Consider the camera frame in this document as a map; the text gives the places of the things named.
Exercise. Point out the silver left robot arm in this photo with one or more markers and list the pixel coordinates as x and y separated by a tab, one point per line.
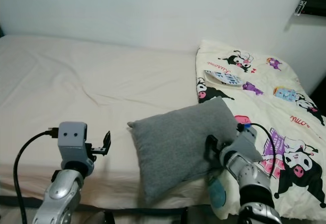
63	191

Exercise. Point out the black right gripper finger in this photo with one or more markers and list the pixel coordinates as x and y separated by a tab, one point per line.
210	146

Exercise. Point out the grey pillow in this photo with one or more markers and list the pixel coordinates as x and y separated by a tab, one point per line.
178	145

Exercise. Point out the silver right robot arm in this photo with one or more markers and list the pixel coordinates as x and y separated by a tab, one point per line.
254	188

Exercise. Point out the cream sheeted bed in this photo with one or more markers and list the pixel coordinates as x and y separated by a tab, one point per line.
81	86

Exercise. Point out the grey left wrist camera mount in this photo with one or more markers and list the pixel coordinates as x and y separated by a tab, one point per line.
72	138

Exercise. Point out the cartoon print blanket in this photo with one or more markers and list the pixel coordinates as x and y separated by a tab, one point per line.
280	112

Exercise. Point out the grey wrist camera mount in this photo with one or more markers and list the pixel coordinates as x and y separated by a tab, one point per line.
252	142
72	138

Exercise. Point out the dark bed frame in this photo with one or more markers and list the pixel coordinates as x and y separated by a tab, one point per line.
117	211

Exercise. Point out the metal window latch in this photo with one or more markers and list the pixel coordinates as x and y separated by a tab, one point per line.
299	7

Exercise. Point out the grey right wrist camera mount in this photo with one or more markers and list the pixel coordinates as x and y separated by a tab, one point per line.
252	142

